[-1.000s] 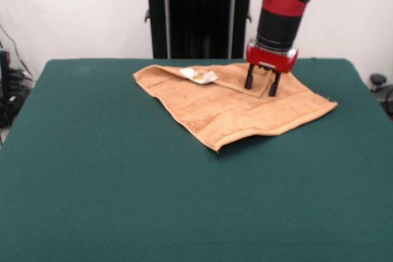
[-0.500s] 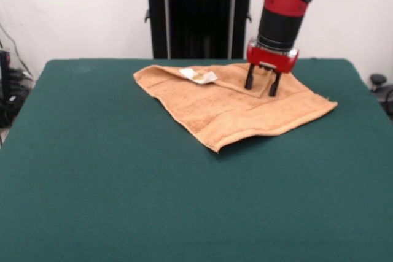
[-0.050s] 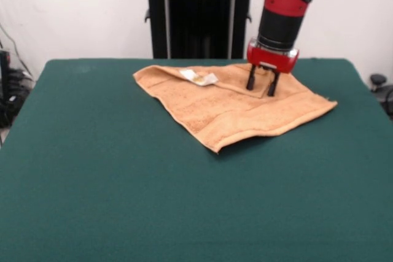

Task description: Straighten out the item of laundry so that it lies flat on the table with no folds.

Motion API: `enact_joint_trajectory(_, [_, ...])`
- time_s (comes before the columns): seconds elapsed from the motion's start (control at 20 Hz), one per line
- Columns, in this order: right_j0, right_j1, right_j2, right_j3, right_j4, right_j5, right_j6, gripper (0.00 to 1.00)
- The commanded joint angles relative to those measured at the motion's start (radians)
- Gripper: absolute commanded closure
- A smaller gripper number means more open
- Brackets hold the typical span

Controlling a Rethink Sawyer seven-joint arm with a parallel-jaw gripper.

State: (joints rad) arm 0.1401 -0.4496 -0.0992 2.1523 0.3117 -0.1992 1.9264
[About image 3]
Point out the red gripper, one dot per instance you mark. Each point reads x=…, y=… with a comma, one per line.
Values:
x=270, y=59

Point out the orange terry towel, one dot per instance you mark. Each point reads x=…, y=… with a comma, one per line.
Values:
x=227, y=111

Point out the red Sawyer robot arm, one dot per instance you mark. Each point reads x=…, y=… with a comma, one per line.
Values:
x=282, y=22

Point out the black office chair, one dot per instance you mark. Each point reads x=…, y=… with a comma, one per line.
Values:
x=382, y=88

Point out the dark green table cloth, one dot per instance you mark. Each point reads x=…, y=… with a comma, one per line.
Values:
x=92, y=200

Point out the black equipment box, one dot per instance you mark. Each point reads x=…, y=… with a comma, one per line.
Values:
x=4, y=90

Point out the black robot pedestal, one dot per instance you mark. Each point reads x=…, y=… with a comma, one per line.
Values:
x=199, y=13

